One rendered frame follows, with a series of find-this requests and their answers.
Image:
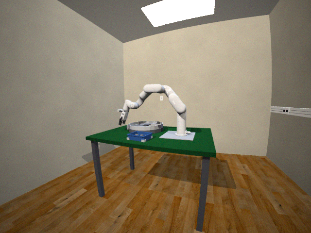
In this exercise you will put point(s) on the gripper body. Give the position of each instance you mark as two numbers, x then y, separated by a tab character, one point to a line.
124	115

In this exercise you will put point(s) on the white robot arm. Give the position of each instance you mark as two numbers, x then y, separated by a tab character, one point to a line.
173	99

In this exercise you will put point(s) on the blue crate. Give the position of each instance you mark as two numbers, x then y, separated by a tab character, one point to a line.
146	135

